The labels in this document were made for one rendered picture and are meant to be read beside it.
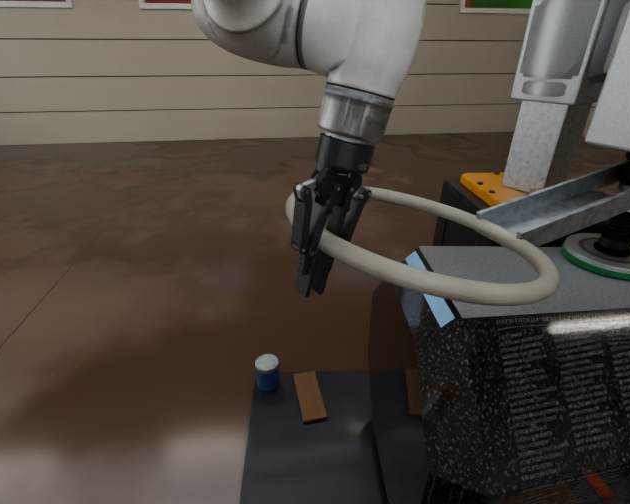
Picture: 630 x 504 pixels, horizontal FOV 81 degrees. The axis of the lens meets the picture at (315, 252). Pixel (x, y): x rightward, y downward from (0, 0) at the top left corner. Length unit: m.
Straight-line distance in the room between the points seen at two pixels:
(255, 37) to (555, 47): 1.38
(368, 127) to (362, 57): 0.08
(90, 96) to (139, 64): 0.95
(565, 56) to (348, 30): 1.33
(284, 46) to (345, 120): 0.12
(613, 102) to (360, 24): 0.78
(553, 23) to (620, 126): 0.72
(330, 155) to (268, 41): 0.15
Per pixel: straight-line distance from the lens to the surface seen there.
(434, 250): 1.12
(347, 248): 0.51
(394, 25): 0.47
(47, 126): 7.60
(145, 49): 6.91
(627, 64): 1.13
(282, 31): 0.50
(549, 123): 1.81
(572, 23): 1.73
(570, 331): 0.99
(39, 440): 1.93
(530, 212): 1.01
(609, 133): 1.14
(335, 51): 0.48
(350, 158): 0.48
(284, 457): 1.55
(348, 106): 0.47
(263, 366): 1.66
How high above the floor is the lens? 1.32
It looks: 28 degrees down
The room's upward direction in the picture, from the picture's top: straight up
